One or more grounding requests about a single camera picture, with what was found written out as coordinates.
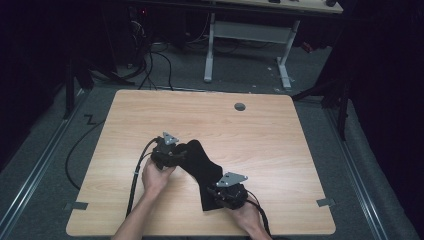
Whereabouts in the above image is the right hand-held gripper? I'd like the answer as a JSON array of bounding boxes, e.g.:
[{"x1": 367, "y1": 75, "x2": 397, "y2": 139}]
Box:
[{"x1": 207, "y1": 171, "x2": 250, "y2": 211}]

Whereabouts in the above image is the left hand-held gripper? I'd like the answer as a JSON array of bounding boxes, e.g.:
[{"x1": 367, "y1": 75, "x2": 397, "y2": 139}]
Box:
[{"x1": 150, "y1": 131, "x2": 188, "y2": 170}]

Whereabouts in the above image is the black sock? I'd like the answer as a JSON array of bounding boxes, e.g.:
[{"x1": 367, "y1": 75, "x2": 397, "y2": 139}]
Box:
[{"x1": 173, "y1": 139, "x2": 224, "y2": 212}]

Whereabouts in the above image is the person's left hand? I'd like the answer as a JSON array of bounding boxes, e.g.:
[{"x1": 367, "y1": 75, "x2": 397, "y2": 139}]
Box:
[{"x1": 141, "y1": 158, "x2": 177, "y2": 198}]

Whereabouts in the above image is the person's right hand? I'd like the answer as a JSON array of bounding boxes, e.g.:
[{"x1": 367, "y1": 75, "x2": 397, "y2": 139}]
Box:
[{"x1": 230, "y1": 199, "x2": 265, "y2": 235}]

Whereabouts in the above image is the grey tape strip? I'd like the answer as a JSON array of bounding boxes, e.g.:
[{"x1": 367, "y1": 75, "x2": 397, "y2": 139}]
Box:
[
  {"x1": 316, "y1": 197, "x2": 336, "y2": 208},
  {"x1": 63, "y1": 201, "x2": 89, "y2": 211}
]

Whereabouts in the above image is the black metal stand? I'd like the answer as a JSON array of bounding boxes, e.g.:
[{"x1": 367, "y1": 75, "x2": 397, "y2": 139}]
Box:
[
  {"x1": 62, "y1": 54, "x2": 136, "y2": 120},
  {"x1": 291, "y1": 74, "x2": 352, "y2": 142}
]

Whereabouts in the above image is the dark equipment with red light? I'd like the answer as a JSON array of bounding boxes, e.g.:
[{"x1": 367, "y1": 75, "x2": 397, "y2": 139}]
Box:
[{"x1": 128, "y1": 4, "x2": 153, "y2": 68}]

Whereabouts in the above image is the white-framed desk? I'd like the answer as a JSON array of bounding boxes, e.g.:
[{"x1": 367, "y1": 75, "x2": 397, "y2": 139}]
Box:
[{"x1": 203, "y1": 0, "x2": 344, "y2": 91}]

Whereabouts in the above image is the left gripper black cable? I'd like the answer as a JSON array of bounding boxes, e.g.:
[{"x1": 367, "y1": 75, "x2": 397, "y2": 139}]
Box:
[{"x1": 125, "y1": 136, "x2": 162, "y2": 218}]

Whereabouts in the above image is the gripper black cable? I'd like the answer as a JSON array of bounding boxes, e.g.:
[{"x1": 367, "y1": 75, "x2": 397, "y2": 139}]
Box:
[
  {"x1": 245, "y1": 190, "x2": 273, "y2": 238},
  {"x1": 125, "y1": 136, "x2": 162, "y2": 218}
]

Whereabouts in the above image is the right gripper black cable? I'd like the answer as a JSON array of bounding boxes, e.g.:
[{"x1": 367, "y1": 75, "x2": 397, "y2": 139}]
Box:
[{"x1": 245, "y1": 190, "x2": 273, "y2": 238}]

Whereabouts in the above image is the bundle of black floor cables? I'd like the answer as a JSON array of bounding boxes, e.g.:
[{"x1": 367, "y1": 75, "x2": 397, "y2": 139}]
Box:
[{"x1": 119, "y1": 19, "x2": 175, "y2": 92}]

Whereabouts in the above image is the black floor cable loop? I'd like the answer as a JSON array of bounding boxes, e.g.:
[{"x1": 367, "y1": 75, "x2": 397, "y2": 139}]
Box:
[{"x1": 64, "y1": 119, "x2": 106, "y2": 192}]

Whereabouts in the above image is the metal floor rail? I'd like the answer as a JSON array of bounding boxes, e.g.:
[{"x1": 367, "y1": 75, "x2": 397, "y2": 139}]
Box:
[
  {"x1": 323, "y1": 105, "x2": 390, "y2": 240},
  {"x1": 0, "y1": 89, "x2": 88, "y2": 234}
]

